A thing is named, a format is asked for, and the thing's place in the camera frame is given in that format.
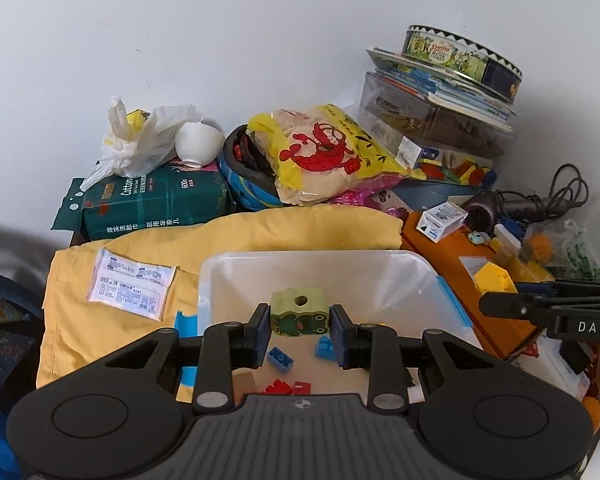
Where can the dark blue mesh bag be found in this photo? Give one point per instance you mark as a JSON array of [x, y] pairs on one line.
[[0, 410]]

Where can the tan wooden block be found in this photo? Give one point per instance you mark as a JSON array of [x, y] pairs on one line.
[[245, 385]]

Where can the white plastic storage bin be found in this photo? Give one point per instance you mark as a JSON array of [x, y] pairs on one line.
[[380, 280]]

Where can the clear bag of toys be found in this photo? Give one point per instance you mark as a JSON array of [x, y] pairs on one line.
[[565, 250]]

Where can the white plastic bag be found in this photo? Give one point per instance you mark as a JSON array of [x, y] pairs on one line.
[[135, 140]]

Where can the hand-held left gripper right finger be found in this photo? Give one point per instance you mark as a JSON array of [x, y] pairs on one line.
[[340, 340]]

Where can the orange box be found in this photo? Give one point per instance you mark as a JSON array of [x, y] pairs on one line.
[[460, 280]]

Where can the blue helmet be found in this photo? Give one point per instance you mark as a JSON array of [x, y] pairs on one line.
[[245, 175]]

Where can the white bowl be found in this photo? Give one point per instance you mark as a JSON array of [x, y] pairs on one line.
[[197, 142]]

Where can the yellow toy brick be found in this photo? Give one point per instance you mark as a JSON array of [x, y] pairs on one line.
[[495, 275]]

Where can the white labelled sachet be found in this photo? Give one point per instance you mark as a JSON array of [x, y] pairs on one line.
[[130, 285]]

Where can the yellow blanket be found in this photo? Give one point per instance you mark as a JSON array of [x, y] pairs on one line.
[[280, 230]]

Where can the small turquoise toy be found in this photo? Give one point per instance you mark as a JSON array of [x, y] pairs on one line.
[[480, 237]]

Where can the green cotton tissue pack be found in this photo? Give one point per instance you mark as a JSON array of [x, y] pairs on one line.
[[155, 200]]

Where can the white rectangular block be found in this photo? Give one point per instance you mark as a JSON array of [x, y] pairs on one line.
[[507, 235]]

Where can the pink plastic bag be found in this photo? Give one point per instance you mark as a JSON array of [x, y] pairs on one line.
[[380, 202]]

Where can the round printed tin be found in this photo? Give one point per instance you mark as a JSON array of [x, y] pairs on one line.
[[460, 60]]

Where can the small white carton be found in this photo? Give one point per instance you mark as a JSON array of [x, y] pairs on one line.
[[442, 220]]

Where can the blue toy brick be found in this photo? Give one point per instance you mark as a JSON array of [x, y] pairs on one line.
[[325, 347], [280, 357]]

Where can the red toy brick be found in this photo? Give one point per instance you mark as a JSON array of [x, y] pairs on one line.
[[301, 388], [277, 387]]

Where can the yellow plastic bag red print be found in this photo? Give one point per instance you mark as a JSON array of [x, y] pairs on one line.
[[325, 155]]

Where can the pale green frog block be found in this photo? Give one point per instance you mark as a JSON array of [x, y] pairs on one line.
[[300, 312]]

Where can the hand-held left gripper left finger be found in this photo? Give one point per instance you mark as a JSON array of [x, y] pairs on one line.
[[262, 332]]

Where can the clear plastic box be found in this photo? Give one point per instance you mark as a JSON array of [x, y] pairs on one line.
[[430, 122]]

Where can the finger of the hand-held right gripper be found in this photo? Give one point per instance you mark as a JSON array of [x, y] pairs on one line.
[[510, 305], [570, 285]]

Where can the stack of books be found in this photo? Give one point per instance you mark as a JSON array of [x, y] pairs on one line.
[[440, 85]]

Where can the box of colourful toy pieces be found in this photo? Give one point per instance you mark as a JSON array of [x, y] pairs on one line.
[[455, 172]]

